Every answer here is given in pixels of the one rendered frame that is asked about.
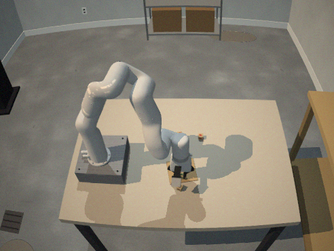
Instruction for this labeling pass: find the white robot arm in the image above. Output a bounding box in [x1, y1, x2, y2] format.
[75, 62, 192, 167]

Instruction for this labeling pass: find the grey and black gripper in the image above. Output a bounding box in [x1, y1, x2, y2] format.
[168, 154, 194, 179]

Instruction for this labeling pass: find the tan flat mat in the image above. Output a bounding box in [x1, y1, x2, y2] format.
[166, 158, 198, 185]

